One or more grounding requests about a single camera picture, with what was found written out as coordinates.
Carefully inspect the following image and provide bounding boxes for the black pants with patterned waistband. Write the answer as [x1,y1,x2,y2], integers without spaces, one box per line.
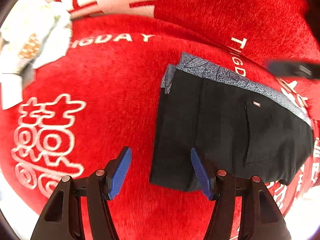
[150,53,314,191]

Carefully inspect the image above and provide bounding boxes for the red blanket with white characters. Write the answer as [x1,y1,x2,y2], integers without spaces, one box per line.
[1,0,319,239]

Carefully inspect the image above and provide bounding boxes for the white patterned pillow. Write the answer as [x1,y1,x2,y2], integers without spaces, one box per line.
[1,0,72,110]

